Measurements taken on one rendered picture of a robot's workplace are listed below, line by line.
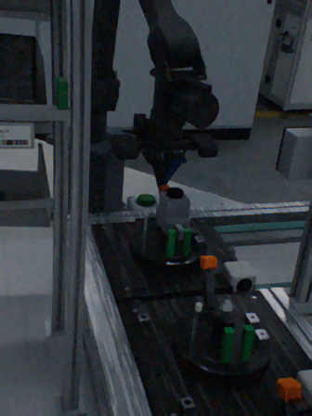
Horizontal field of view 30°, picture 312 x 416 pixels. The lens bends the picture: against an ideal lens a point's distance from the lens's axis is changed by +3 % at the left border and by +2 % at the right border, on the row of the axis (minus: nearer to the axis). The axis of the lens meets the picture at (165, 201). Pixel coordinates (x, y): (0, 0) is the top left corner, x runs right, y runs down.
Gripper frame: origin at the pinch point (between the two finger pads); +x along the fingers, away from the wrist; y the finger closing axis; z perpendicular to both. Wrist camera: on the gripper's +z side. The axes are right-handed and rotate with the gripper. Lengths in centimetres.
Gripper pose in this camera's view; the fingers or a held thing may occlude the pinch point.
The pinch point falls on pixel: (162, 172)
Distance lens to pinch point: 103.8
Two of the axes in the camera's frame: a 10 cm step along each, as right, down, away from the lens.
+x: -1.0, 8.8, 4.6
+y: -9.6, 0.4, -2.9
